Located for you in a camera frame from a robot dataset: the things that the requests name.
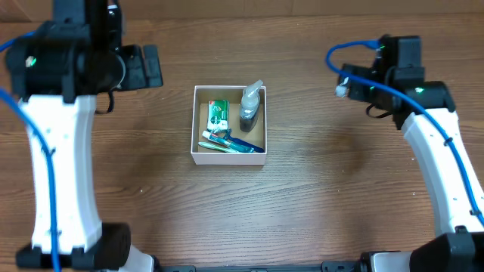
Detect green soap bar package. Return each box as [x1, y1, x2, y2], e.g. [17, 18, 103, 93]
[207, 100, 230, 131]

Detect clear pump dispenser bottle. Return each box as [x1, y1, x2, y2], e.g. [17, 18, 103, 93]
[239, 80, 263, 132]

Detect green toothbrush with cap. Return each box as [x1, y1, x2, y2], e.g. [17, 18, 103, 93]
[198, 142, 239, 153]

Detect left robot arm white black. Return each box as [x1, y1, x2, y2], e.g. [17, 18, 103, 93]
[1, 0, 163, 272]

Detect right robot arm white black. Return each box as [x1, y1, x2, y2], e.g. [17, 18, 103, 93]
[325, 35, 483, 271]

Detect pink open cardboard box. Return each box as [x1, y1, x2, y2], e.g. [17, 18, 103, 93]
[191, 85, 268, 165]

